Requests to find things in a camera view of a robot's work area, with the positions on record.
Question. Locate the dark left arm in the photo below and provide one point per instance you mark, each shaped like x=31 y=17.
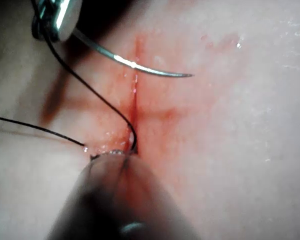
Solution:
x=120 y=200

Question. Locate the right arm needle driver jaw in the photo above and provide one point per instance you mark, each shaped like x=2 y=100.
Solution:
x=43 y=23
x=66 y=18

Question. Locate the black thread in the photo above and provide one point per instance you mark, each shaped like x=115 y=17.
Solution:
x=103 y=100

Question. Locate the tissue pad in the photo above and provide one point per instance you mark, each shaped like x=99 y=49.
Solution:
x=227 y=130

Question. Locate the left arm needle driver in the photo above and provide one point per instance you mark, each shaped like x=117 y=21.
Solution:
x=113 y=152

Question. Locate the curved steel needle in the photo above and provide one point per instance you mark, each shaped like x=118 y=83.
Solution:
x=120 y=59

